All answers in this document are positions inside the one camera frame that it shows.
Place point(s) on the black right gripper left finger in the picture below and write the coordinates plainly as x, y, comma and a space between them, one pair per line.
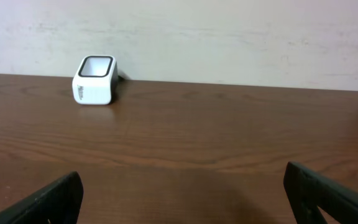
58, 202

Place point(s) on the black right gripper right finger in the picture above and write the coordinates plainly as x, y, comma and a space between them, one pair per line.
309, 193

